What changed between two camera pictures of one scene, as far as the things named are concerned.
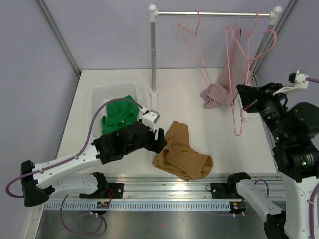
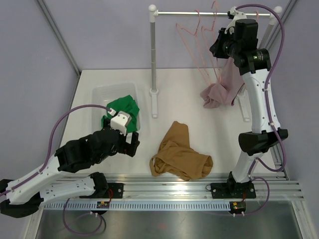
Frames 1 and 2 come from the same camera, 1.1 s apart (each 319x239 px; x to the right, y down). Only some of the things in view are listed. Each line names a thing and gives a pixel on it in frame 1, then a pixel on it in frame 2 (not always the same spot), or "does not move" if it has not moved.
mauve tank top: x=232 y=73 does not move
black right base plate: x=225 y=190 does not move
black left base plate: x=114 y=190 does not move
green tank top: x=119 y=113 does not move
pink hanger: x=239 y=61 → x=204 y=41
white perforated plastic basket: x=102 y=92 does not move
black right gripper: x=252 y=97 → x=216 y=49
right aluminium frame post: x=277 y=32 does not move
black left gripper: x=156 y=146 → x=126 y=148
